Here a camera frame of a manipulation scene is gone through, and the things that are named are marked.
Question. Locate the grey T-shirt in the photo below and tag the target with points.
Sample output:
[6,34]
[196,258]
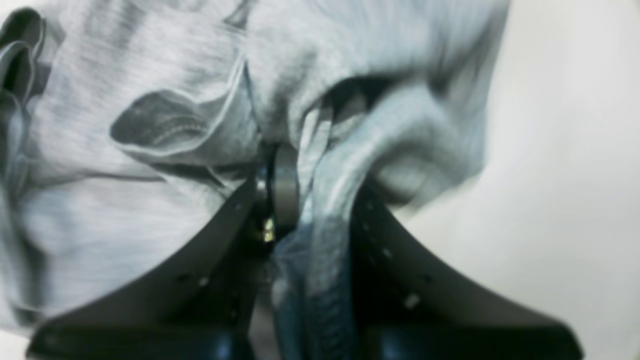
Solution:
[126,125]

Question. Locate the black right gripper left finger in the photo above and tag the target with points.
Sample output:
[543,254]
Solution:
[211,300]

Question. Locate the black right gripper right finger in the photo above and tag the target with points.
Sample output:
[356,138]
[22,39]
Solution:
[409,304]

